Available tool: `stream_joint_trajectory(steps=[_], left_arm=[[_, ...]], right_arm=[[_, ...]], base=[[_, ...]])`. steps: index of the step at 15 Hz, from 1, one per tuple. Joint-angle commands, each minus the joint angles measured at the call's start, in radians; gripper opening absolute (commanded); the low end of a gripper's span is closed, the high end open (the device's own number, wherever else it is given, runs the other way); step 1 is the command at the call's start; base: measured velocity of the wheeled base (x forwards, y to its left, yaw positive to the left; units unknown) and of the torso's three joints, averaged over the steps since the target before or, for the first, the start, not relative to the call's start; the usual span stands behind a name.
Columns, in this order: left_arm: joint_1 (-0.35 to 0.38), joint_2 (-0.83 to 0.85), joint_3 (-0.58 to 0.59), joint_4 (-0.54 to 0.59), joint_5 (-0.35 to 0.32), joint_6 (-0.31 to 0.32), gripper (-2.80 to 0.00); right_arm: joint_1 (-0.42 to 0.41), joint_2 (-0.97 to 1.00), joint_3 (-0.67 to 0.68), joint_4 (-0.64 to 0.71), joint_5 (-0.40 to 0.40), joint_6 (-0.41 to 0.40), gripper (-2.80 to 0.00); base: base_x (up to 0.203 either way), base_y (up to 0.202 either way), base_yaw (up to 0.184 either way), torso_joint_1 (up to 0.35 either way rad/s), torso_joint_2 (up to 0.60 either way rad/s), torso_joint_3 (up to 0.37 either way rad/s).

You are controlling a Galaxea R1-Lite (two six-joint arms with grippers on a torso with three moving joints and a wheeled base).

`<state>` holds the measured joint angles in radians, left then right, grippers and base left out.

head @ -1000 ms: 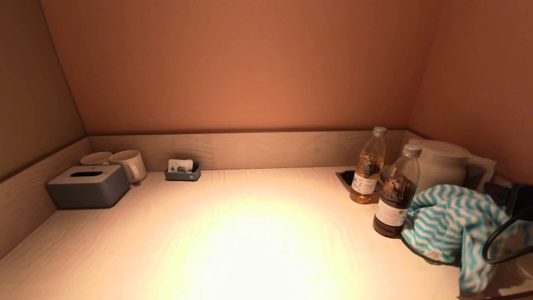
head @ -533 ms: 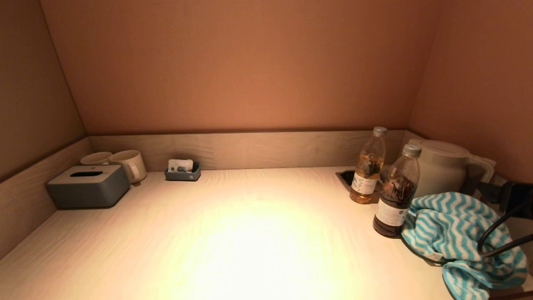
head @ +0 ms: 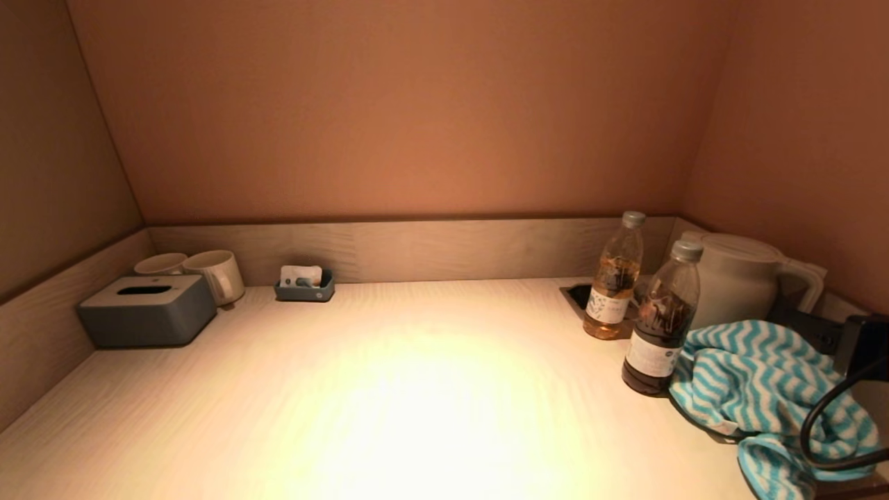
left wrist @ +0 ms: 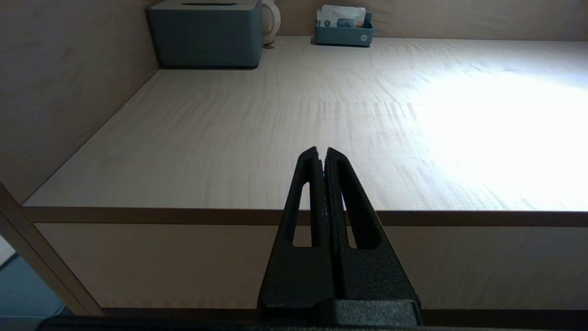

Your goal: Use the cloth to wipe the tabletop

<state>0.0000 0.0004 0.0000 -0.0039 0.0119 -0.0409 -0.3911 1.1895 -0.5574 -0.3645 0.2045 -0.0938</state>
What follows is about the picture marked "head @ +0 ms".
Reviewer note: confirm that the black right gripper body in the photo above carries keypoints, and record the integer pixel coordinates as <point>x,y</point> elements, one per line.
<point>865,347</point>

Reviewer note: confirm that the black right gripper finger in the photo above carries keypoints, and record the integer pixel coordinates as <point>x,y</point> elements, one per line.
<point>816,335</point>

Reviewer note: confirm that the teal white striped cloth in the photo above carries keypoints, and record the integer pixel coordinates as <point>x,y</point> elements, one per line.
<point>750,389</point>

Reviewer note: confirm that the white electric kettle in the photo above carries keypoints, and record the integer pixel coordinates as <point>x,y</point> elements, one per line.
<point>736,285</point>

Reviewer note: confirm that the dark tea plastic bottle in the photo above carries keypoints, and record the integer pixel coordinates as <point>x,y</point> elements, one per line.
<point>656,354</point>

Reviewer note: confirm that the amber tea plastic bottle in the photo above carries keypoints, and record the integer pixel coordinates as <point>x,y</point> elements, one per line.
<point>611,305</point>

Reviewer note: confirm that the black recessed table socket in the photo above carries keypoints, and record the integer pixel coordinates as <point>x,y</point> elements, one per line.
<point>576,295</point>

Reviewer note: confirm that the small grey tray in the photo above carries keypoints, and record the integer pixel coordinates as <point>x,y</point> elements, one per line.
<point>305,294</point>

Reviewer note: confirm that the white ceramic mug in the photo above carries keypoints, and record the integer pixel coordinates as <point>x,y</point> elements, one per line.
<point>215,273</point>
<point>161,264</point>

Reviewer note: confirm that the grey tissue box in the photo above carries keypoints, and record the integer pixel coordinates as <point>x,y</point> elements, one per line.
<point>149,316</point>

